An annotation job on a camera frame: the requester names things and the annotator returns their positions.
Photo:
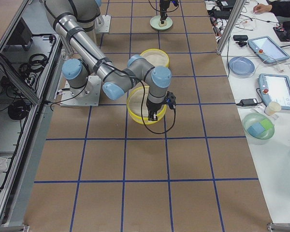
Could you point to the yellow rimmed bamboo steamer tray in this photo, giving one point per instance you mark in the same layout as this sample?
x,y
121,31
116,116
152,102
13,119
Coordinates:
x,y
134,106

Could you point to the white paper cup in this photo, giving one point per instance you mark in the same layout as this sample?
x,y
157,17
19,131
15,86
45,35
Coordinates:
x,y
272,108

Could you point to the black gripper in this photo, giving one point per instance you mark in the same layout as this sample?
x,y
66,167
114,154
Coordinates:
x,y
163,6
152,106

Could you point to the blue plate on side table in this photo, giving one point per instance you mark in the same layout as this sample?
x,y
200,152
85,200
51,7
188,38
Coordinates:
x,y
242,66

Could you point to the mint green plate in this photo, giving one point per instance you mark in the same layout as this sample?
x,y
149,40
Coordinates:
x,y
156,23

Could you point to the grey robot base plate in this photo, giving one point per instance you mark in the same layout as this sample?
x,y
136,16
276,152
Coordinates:
x,y
86,96

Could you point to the aluminium frame rail left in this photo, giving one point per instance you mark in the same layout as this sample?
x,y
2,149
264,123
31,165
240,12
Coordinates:
x,y
16,80

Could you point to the upper blue teach pendant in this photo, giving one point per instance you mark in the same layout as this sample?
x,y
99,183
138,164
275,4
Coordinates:
x,y
267,50

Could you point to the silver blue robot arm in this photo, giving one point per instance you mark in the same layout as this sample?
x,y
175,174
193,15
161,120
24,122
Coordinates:
x,y
70,19

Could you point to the blue teach pendant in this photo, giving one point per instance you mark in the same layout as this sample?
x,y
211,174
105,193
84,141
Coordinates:
x,y
275,88
267,50

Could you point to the black power adapter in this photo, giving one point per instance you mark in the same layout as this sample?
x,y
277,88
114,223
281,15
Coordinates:
x,y
248,102

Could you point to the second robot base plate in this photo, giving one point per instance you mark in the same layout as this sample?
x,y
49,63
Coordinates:
x,y
102,24

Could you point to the lower blue teach pendant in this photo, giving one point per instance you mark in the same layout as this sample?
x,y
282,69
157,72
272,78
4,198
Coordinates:
x,y
275,88

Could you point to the black wrist camera with cable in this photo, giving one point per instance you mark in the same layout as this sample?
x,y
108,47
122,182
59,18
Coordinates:
x,y
170,100

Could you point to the green bowl with sponges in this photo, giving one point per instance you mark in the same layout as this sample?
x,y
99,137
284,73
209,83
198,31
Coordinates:
x,y
259,128

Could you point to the person's hand at table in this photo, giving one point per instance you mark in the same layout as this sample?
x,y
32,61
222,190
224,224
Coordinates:
x,y
261,8

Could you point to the black webcam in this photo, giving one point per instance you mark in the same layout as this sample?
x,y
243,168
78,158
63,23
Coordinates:
x,y
241,40

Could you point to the aluminium frame post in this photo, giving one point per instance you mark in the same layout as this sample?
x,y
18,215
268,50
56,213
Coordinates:
x,y
239,4

